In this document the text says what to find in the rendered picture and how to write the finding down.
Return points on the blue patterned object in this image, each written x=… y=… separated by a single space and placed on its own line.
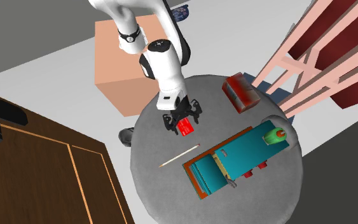
x=181 y=13

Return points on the pink frame with dark red panels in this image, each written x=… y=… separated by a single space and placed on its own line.
x=336 y=46

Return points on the peach robot stand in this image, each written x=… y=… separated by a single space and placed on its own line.
x=113 y=62

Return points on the red box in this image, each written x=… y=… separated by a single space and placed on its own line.
x=240 y=93

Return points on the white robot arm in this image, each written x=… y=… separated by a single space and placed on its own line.
x=166 y=66

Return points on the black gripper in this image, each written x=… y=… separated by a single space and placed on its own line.
x=182 y=110

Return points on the dark grey rounded object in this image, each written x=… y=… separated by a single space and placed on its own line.
x=125 y=137

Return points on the grey round table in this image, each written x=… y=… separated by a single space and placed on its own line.
x=166 y=192

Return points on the teal and orange blocky toy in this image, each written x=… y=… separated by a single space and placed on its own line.
x=247 y=149

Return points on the green cylinder with orange cap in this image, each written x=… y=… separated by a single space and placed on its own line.
x=273 y=136

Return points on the dark blue mat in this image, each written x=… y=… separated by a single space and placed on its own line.
x=279 y=96

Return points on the wooden pencil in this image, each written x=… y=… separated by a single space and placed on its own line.
x=178 y=156

